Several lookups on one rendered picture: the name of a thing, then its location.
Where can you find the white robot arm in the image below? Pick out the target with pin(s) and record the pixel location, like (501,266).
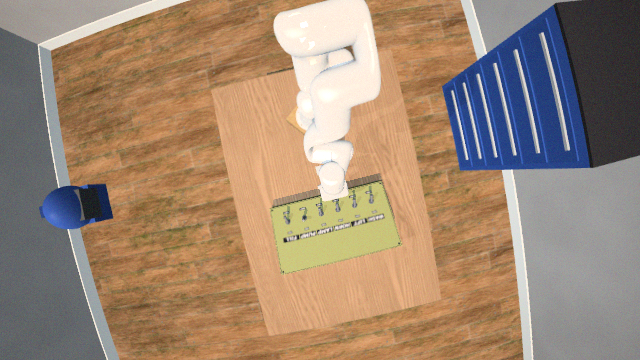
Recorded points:
(318,28)

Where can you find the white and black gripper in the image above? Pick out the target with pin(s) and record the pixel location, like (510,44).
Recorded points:
(326,197)

